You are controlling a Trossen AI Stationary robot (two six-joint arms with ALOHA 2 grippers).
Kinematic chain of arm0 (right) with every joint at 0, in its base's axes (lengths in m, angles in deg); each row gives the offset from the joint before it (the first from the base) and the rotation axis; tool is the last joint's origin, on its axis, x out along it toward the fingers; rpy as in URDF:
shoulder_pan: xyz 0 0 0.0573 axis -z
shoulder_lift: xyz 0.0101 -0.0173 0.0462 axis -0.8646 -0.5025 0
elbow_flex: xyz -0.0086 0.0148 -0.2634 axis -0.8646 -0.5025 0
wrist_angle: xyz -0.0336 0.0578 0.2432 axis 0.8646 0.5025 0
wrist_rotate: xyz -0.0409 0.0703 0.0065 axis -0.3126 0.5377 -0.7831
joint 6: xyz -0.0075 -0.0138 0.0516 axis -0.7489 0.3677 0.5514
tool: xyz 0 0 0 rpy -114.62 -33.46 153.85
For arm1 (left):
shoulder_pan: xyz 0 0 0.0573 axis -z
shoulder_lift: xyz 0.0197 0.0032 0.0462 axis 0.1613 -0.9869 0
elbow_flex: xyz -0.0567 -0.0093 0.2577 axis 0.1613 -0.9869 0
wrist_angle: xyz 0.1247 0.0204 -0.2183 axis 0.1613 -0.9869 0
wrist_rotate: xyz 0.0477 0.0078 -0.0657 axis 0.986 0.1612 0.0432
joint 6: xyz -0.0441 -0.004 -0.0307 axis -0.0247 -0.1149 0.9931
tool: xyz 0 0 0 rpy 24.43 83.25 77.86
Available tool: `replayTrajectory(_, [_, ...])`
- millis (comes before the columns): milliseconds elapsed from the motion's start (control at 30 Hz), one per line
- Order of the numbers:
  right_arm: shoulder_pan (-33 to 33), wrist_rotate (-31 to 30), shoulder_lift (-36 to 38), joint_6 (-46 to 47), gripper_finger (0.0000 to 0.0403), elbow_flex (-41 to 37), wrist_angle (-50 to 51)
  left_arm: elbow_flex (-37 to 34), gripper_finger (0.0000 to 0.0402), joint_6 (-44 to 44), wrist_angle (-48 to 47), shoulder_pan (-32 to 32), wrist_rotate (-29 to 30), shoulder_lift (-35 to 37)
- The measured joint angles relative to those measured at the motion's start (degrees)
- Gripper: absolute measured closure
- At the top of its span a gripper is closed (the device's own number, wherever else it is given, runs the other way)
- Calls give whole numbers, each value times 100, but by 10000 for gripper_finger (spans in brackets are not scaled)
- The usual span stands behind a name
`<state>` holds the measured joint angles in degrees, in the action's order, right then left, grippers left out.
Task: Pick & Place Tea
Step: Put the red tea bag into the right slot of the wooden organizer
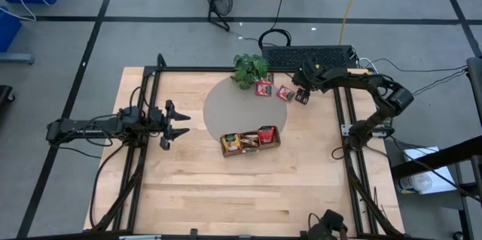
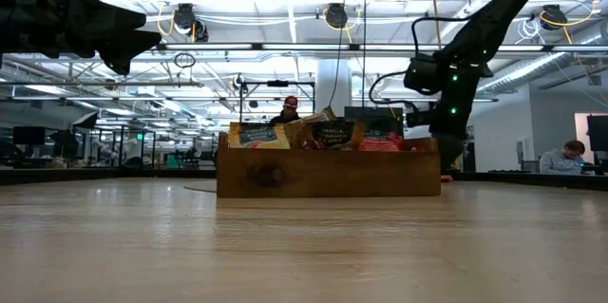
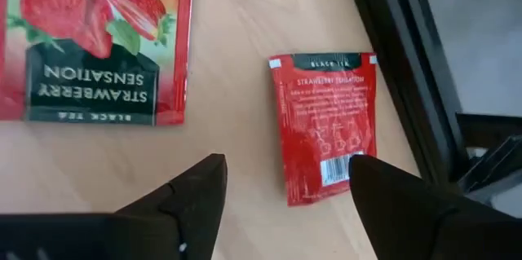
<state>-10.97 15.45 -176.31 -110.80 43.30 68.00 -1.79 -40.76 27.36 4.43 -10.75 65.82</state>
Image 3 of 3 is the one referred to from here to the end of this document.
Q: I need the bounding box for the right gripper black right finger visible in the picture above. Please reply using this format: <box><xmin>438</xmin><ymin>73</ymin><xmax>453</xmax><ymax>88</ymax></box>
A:
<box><xmin>349</xmin><ymin>154</ymin><xmax>522</xmax><ymax>260</ymax></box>

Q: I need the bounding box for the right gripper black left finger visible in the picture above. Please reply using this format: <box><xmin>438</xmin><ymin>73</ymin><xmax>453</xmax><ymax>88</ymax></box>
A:
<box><xmin>0</xmin><ymin>152</ymin><xmax>228</xmax><ymax>260</ymax></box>

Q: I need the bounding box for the red strawberry tea packet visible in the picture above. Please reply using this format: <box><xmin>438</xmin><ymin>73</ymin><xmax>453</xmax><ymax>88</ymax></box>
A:
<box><xmin>268</xmin><ymin>51</ymin><xmax>378</xmax><ymax>208</ymax></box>
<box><xmin>0</xmin><ymin>0</ymin><xmax>196</xmax><ymax>126</ymax></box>

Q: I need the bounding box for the black metal table frame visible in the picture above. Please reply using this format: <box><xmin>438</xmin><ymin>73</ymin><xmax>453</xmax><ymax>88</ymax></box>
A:
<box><xmin>341</xmin><ymin>0</ymin><xmax>522</xmax><ymax>212</ymax></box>

